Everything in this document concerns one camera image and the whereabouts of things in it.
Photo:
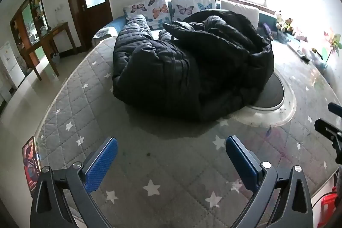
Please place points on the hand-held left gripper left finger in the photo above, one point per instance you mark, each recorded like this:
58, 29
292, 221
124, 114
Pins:
103, 164

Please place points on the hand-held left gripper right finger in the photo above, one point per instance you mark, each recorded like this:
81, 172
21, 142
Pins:
240, 161

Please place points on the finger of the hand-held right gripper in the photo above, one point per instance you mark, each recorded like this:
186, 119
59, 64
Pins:
327, 127
336, 107

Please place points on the black puffer jacket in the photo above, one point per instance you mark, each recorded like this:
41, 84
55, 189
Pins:
173, 70

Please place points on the grey quilted star mat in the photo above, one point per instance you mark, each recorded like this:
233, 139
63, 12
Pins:
160, 158

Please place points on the colourful pinwheel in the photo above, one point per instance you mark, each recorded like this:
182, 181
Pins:
334, 42

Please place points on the black disc with white rim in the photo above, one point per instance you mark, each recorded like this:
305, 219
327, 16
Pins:
269, 94

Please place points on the red plastic stool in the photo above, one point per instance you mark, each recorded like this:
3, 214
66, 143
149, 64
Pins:
328, 205

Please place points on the plush toy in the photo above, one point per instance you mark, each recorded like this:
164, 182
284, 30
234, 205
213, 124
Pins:
288, 26
279, 19

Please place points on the purple toy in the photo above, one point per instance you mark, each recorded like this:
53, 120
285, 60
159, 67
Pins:
267, 30

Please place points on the small basket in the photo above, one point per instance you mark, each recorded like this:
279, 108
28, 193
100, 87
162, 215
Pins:
55, 58

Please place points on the white fridge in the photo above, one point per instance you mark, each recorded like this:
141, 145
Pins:
10, 67

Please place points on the white pillow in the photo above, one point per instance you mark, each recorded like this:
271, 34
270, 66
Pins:
240, 7

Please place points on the blue sofa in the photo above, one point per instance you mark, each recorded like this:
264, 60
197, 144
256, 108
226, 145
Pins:
117, 23

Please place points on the wooden desk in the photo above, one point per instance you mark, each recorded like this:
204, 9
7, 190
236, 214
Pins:
57, 30

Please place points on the butterfly print pillow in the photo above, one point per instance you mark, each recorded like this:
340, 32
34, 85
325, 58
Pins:
187, 6
149, 10

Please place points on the wooden display cabinet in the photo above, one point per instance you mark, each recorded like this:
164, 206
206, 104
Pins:
26, 17

